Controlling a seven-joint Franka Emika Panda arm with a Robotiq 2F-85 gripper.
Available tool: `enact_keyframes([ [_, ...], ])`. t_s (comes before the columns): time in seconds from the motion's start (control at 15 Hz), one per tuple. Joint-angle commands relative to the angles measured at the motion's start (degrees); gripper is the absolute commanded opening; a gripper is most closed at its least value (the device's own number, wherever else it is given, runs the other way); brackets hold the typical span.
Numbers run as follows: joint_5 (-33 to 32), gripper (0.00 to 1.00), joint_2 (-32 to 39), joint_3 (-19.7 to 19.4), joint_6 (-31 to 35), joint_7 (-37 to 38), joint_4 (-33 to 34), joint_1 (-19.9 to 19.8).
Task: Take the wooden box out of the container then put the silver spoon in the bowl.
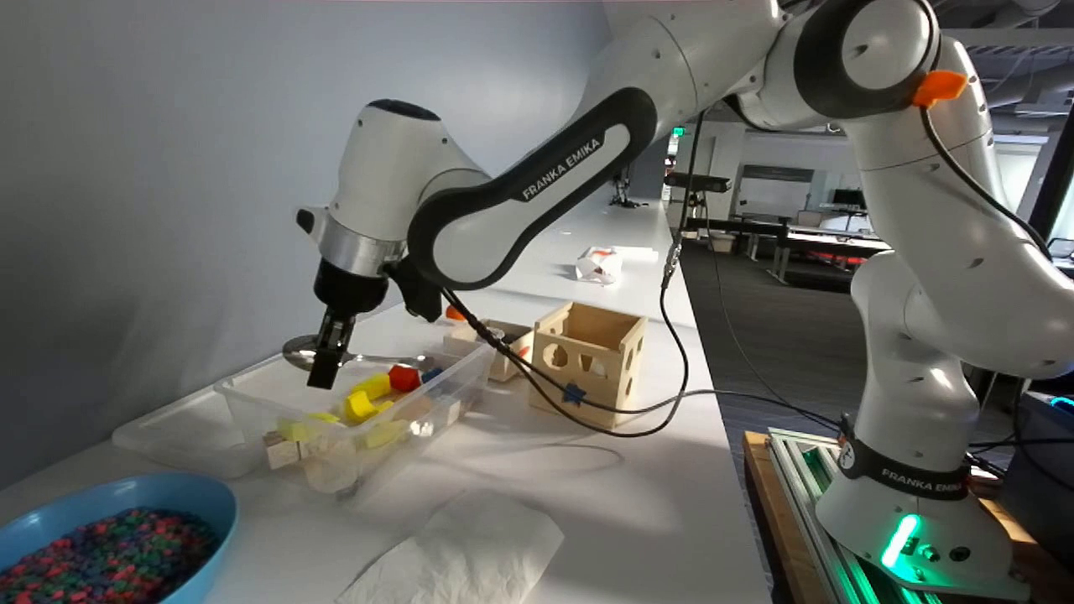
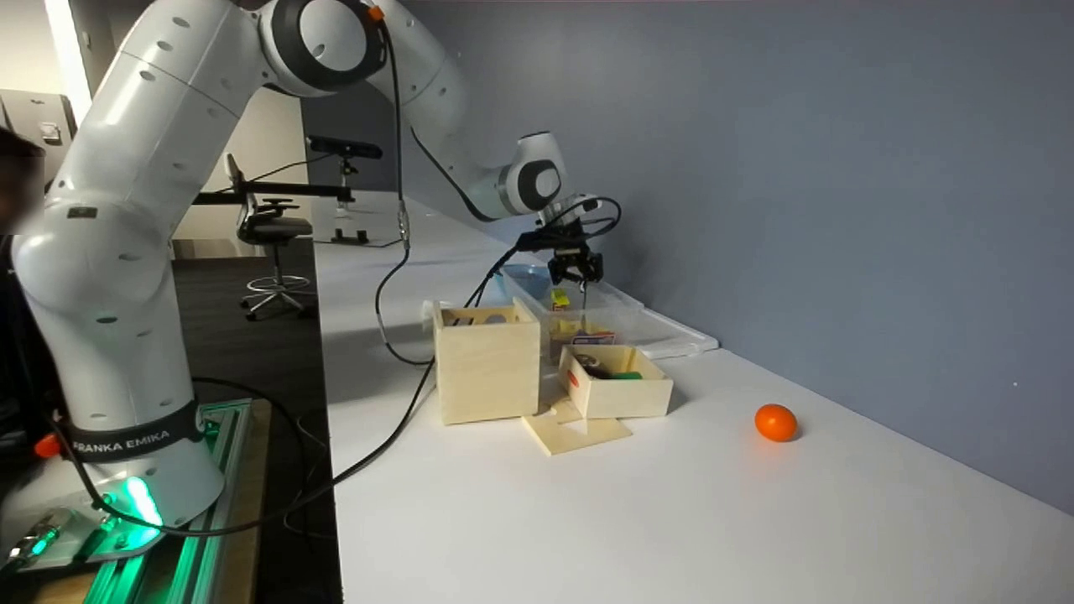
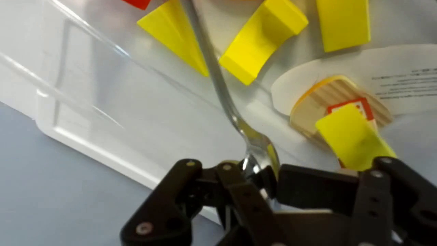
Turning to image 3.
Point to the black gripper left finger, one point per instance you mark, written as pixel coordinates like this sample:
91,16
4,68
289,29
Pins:
182,213

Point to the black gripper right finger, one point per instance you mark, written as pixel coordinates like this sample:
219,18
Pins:
387,209

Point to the silver spoon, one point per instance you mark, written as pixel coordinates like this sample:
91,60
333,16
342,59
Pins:
223,90

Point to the clear plastic container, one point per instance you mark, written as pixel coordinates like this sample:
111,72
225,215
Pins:
114,113

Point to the white container label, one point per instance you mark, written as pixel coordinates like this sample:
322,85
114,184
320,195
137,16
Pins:
405,72

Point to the wooden letter block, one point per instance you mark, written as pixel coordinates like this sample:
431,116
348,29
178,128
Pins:
319,102

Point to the yellow wooden arch block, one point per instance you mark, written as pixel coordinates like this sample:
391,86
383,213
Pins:
262,41

